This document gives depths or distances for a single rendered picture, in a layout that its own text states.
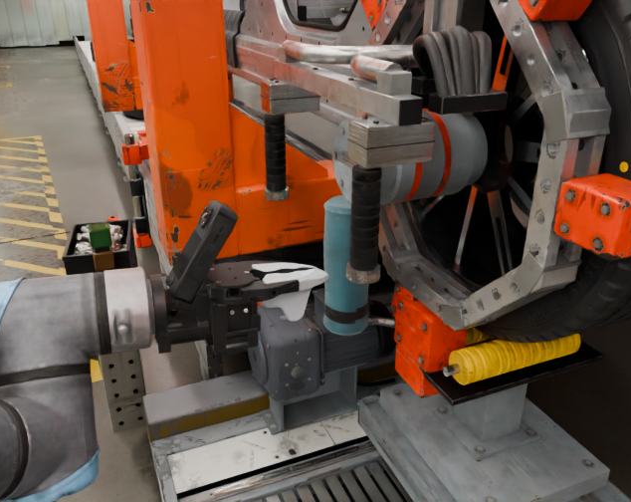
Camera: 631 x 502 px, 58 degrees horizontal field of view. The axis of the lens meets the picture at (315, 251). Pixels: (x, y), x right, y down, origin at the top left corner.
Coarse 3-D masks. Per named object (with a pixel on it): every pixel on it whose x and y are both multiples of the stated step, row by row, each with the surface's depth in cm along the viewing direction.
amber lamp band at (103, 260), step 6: (102, 252) 114; (108, 252) 115; (96, 258) 114; (102, 258) 115; (108, 258) 115; (96, 264) 115; (102, 264) 115; (108, 264) 116; (114, 264) 116; (96, 270) 115; (102, 270) 116
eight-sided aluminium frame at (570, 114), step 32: (416, 0) 92; (512, 0) 70; (384, 32) 99; (416, 32) 99; (512, 32) 71; (544, 32) 68; (544, 64) 67; (576, 64) 68; (544, 96) 68; (576, 96) 66; (544, 128) 68; (576, 128) 65; (608, 128) 67; (544, 160) 69; (576, 160) 70; (544, 192) 70; (384, 224) 112; (544, 224) 71; (384, 256) 112; (416, 256) 110; (544, 256) 72; (576, 256) 74; (416, 288) 103; (448, 288) 101; (512, 288) 79; (544, 288) 75; (448, 320) 94; (480, 320) 88
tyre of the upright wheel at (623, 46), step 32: (608, 0) 67; (608, 32) 68; (608, 64) 68; (608, 96) 69; (608, 160) 71; (576, 288) 79; (608, 288) 74; (512, 320) 92; (544, 320) 86; (576, 320) 80; (608, 320) 84
